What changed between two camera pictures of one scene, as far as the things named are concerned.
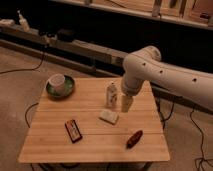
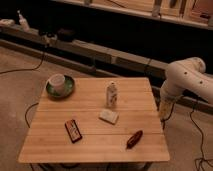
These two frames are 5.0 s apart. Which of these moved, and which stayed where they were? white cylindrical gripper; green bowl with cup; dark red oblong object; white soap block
Moved: white cylindrical gripper
Stayed: white soap block; green bowl with cup; dark red oblong object
